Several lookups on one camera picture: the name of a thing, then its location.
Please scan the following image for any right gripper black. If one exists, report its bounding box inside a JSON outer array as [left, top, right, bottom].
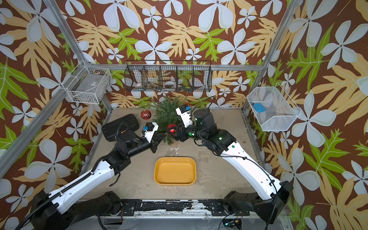
[[168, 121, 209, 143]]

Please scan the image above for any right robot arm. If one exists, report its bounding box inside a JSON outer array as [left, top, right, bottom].
[[167, 104, 293, 225]]

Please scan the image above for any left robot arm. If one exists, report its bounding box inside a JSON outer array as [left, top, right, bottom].
[[16, 117, 165, 230]]

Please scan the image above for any small green christmas tree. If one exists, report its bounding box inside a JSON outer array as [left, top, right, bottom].
[[153, 97, 183, 133]]

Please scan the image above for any yellow plastic tray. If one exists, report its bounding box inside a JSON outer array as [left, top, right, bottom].
[[154, 157, 196, 186]]

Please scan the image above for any black plastic tool case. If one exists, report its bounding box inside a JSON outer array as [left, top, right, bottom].
[[101, 114, 140, 142]]

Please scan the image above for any white tape roll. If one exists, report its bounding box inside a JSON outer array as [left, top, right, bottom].
[[163, 80, 176, 88]]

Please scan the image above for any blue object in basket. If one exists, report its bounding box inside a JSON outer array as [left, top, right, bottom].
[[253, 103, 266, 113]]

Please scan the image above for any white mesh basket right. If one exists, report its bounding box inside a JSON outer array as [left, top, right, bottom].
[[247, 83, 301, 132]]

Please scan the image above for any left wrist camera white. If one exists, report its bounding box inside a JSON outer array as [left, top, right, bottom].
[[142, 122, 159, 143]]

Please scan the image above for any black wire basket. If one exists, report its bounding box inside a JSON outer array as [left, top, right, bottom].
[[123, 60, 213, 92]]

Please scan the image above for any white wire basket left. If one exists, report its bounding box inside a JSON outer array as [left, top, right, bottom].
[[62, 61, 112, 104]]

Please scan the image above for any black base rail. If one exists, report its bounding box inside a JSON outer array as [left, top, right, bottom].
[[119, 191, 258, 217]]

